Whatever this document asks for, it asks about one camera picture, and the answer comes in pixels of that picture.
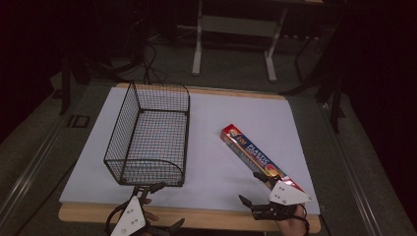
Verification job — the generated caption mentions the person's right hand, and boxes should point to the person's right hand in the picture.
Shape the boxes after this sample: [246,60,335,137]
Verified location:
[276,204,310,236]

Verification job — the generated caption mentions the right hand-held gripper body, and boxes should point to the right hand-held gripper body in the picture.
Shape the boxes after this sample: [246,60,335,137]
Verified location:
[250,178,314,221]

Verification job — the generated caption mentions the grey metal floor rail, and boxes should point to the grey metal floor rail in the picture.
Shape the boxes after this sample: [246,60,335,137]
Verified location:
[0,107,77,227]
[319,100,386,236]

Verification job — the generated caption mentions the red blue plastic wrap box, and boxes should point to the red blue plastic wrap box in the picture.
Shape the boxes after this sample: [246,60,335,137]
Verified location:
[220,123,306,195]

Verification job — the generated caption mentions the person's left hand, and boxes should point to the person's left hand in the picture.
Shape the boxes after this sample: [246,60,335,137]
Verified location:
[143,198,160,224]

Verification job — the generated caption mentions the black wire mesh basket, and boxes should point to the black wire mesh basket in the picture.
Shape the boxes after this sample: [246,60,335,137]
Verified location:
[103,81,191,188]

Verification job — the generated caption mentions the white metal stand frame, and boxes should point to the white metal stand frame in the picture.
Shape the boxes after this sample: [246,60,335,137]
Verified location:
[191,0,289,84]

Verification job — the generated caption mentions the black metal stand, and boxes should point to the black metal stand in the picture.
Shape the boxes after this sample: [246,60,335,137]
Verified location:
[279,32,347,134]

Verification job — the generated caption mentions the black cable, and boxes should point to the black cable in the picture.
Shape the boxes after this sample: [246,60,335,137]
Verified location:
[294,203,312,236]
[104,199,133,235]

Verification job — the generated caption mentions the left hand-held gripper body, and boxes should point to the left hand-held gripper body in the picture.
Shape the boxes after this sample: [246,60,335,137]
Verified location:
[109,185,166,236]

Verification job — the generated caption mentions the black floor cables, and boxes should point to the black floor cables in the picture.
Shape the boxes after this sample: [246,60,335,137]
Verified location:
[140,41,169,86]

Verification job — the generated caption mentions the white table cover sheet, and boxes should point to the white table cover sheet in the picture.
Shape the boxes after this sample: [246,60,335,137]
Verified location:
[58,87,321,216]

